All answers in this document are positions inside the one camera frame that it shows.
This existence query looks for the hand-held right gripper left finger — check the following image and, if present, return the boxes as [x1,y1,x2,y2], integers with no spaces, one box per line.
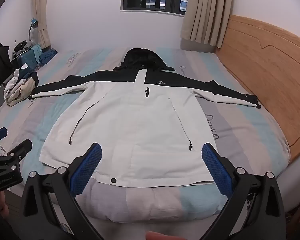
[22,142,105,240]

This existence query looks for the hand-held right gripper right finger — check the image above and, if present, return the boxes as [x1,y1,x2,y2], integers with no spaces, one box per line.
[201,142,287,240]

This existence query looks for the white and black hooded jacket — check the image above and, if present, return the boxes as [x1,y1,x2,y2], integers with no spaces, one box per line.
[29,48,262,188]

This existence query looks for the pile of mixed clothes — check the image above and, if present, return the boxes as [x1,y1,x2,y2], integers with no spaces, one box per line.
[4,64,39,107]

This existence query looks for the grey and black clothes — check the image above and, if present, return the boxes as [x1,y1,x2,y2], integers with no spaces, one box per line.
[12,39,35,55]

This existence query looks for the person's right hand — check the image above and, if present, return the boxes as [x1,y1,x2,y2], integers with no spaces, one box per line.
[145,231,183,240]

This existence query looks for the striped bed quilt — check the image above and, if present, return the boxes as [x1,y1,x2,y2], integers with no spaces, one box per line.
[0,47,290,222]

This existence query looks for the teal suitcase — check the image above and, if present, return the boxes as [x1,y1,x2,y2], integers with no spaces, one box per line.
[11,44,43,68]

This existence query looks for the red cloth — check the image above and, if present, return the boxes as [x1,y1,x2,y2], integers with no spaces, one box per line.
[285,195,300,232]

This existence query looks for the blue desk lamp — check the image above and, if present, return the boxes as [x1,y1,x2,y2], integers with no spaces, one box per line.
[27,17,39,43]

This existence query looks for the wooden headboard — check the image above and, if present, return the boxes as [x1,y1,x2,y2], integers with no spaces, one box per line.
[214,15,300,180]

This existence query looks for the narrow beige curtain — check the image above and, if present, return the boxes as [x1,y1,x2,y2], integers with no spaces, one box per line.
[32,0,52,50]

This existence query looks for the wide beige curtain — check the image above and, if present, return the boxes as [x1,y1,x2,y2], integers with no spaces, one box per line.
[181,0,235,48]

